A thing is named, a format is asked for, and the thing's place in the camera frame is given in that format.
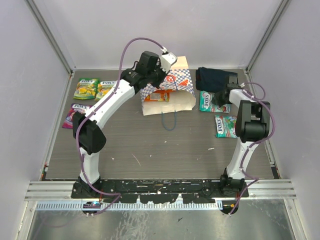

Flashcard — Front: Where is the green snack packet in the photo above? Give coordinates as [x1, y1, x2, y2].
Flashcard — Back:
[199, 90, 231, 114]

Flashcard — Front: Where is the orange fruit candy bag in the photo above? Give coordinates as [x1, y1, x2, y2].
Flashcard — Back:
[144, 90, 170, 102]

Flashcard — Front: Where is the blue checkered paper bag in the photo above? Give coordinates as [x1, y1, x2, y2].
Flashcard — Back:
[140, 56, 196, 131]

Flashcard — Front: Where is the yellow green candy bag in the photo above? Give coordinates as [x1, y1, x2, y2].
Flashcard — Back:
[95, 81, 117, 102]
[73, 77, 100, 100]

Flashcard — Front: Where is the purple berries snack bag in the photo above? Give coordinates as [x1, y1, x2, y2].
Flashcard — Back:
[62, 103, 92, 129]

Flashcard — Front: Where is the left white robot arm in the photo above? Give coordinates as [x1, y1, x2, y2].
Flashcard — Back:
[72, 51, 177, 198]

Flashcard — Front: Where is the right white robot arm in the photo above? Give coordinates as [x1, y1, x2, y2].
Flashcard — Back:
[212, 75, 273, 197]

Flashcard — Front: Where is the dark blue folded cloth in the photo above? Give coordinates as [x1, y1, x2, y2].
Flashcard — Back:
[195, 67, 238, 93]

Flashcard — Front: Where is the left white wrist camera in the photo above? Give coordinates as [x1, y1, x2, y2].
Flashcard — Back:
[159, 52, 178, 72]

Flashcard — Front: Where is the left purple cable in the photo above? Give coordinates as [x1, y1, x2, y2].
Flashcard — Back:
[74, 37, 168, 216]

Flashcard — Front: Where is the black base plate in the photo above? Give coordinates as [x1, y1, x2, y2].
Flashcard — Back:
[71, 178, 246, 204]

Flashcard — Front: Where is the slotted cable duct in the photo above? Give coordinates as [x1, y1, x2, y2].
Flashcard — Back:
[35, 200, 223, 211]

